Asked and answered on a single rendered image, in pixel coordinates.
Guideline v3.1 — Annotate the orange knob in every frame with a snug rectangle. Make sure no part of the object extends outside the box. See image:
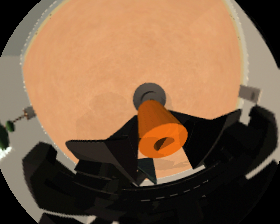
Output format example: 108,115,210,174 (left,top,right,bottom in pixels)
137,100,188,159

